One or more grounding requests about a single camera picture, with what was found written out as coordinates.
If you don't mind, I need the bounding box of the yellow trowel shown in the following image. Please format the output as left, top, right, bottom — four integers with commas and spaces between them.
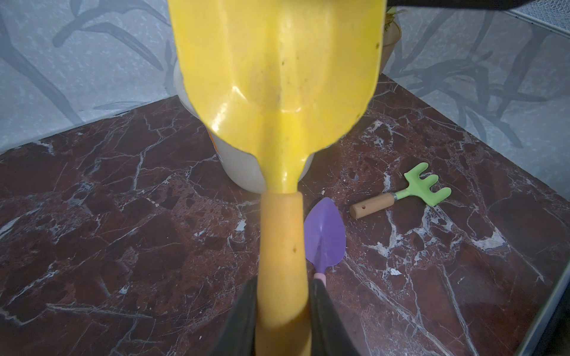
169, 1, 387, 355

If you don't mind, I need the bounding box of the purple trowel pink handle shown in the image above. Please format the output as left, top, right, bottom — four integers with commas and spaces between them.
304, 197, 347, 286

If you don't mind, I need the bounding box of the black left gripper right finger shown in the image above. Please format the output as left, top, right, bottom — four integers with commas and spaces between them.
309, 279, 359, 355

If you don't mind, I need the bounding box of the cream plastic bucket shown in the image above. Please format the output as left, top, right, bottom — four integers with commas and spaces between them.
172, 57, 315, 195

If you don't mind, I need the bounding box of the white wire mesh basket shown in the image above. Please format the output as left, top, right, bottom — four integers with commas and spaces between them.
513, 0, 569, 31

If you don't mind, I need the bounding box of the green rake wooden handle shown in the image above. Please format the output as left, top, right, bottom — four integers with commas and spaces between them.
350, 163, 452, 219

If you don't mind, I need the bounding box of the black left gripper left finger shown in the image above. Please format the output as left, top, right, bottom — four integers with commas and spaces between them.
209, 277, 258, 356

